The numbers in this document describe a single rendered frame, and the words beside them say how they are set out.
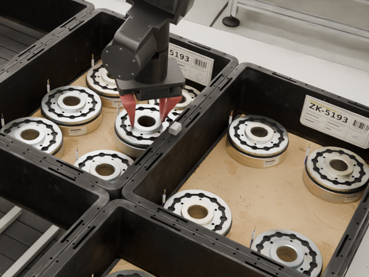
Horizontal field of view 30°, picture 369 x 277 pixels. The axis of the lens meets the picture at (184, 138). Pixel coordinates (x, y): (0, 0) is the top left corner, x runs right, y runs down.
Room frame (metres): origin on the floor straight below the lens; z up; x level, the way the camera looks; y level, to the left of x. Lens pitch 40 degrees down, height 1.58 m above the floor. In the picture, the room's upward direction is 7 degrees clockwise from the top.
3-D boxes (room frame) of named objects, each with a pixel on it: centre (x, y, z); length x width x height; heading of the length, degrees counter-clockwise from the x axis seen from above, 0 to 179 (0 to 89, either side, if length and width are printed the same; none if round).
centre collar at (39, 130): (0.82, 0.24, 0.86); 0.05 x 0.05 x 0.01
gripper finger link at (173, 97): (0.87, 0.05, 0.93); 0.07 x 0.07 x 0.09; 20
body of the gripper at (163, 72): (0.86, 0.07, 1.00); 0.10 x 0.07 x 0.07; 110
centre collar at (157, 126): (0.87, 0.06, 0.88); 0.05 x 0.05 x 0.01
